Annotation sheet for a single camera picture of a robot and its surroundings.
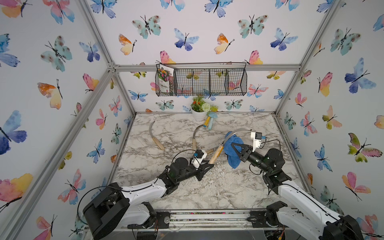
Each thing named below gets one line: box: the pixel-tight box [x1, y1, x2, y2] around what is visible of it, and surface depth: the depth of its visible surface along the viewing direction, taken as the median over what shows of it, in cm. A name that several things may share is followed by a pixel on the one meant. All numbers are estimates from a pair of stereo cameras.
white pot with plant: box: [190, 95, 219, 122], surface depth 110 cm
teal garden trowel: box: [208, 111, 218, 130], surface depth 117 cm
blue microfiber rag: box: [223, 131, 244, 169], surface depth 74 cm
